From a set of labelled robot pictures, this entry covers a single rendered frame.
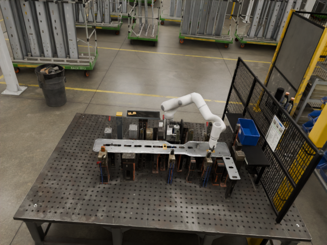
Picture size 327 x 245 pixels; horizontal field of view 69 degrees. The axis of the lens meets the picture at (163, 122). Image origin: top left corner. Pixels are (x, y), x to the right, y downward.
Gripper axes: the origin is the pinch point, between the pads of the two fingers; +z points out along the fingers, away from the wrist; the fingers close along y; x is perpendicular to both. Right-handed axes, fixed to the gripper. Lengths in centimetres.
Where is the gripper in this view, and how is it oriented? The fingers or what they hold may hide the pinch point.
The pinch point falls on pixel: (211, 149)
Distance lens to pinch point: 245.6
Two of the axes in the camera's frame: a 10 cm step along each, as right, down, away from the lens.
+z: -0.8, 8.1, 5.8
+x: 10.0, 0.4, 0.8
